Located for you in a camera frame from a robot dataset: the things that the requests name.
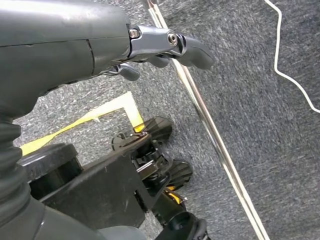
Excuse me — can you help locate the steel top workbench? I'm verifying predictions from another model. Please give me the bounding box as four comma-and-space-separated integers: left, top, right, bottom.
146, 0, 271, 240

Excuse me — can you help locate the crumpled yellow floor tape square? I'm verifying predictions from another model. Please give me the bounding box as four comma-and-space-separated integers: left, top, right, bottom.
20, 91, 146, 157

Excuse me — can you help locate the white power cable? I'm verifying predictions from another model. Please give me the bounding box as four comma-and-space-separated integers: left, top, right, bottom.
263, 0, 320, 115

